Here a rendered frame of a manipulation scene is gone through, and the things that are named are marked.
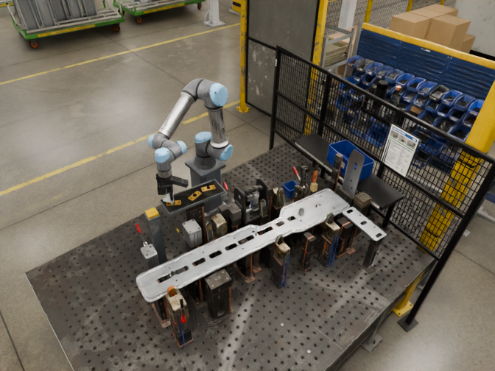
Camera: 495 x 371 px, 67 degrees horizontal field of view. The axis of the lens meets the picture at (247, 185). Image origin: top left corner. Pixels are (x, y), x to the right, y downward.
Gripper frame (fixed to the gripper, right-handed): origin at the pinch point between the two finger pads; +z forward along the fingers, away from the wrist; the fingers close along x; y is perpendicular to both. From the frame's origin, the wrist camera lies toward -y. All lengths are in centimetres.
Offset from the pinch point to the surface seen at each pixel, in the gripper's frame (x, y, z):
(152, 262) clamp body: 29.4, 12.7, 16.8
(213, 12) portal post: -698, -74, 92
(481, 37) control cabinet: -470, -553, 83
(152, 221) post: 9.6, 12.3, 5.7
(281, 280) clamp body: 34, -60, 41
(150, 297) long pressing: 50, 13, 18
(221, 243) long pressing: 19.9, -25.4, 17.8
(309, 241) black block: 24, -77, 20
